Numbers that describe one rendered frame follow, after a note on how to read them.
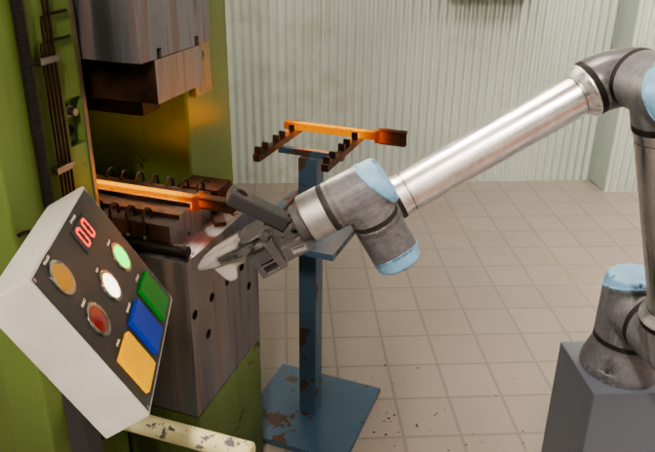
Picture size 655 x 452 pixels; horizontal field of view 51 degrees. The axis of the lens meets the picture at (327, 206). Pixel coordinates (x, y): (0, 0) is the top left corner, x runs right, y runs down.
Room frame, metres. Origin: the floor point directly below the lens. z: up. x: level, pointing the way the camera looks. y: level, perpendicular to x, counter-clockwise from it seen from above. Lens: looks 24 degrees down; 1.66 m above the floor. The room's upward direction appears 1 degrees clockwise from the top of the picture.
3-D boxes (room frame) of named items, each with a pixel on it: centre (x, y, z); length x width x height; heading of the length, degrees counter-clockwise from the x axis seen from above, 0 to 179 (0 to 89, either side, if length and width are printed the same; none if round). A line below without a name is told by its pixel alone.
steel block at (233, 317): (1.64, 0.52, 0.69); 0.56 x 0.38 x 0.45; 71
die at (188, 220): (1.59, 0.53, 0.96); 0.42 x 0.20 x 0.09; 71
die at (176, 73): (1.59, 0.53, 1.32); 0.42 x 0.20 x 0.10; 71
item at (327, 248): (1.95, 0.05, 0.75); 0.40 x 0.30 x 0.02; 159
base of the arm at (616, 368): (1.44, -0.75, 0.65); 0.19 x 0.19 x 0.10
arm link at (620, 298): (1.43, -0.75, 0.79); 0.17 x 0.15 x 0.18; 11
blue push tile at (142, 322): (0.98, 0.31, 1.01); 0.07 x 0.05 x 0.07; 6
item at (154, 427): (1.17, 0.36, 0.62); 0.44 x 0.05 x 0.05; 71
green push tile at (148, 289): (1.08, 0.32, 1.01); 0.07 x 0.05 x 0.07; 6
